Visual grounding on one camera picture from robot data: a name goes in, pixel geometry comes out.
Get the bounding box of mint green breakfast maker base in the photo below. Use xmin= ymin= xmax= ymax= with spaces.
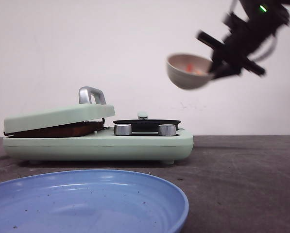
xmin=2 ymin=127 xmax=194 ymax=164

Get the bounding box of left silver knob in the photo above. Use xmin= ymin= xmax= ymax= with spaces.
xmin=114 ymin=124 xmax=132 ymax=136

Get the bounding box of beige ribbed bowl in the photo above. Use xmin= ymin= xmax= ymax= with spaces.
xmin=166 ymin=53 xmax=214 ymax=90

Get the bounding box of black frying pan green handle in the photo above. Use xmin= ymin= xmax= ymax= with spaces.
xmin=113 ymin=112 xmax=181 ymax=133

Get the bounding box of orange shrimp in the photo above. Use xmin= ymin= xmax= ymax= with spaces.
xmin=186 ymin=63 xmax=204 ymax=76

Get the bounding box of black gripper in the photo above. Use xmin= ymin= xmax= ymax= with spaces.
xmin=197 ymin=0 xmax=290 ymax=77

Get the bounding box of right silver knob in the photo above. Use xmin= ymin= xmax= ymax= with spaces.
xmin=158 ymin=124 xmax=176 ymax=136

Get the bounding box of mint green sandwich maker lid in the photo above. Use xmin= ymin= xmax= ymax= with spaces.
xmin=3 ymin=86 xmax=115 ymax=135

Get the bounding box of blue plate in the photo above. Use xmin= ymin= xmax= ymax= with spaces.
xmin=0 ymin=169 xmax=189 ymax=233

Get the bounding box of silver knob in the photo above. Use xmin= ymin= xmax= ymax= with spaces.
xmin=114 ymin=124 xmax=132 ymax=136
xmin=158 ymin=124 xmax=176 ymax=136

